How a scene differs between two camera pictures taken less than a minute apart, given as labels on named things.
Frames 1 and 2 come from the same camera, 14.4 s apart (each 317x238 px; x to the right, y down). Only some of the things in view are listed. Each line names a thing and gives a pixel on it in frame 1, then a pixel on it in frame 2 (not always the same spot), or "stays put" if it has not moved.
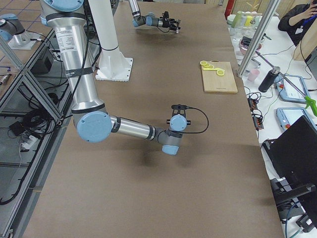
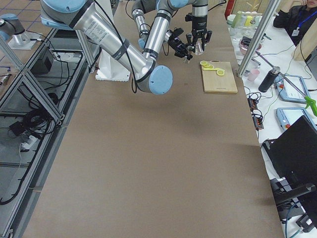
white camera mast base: (112, 65) stays put
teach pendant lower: (287, 116) stays put
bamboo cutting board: (214, 83) stays put
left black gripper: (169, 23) → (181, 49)
